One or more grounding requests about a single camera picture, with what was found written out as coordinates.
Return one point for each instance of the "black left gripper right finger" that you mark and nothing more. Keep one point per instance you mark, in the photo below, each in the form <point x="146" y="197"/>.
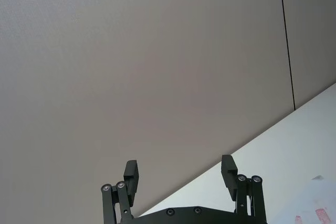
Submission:
<point x="229" y="182"/>

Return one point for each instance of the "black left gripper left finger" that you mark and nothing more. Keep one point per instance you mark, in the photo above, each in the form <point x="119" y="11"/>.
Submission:
<point x="130" y="182"/>

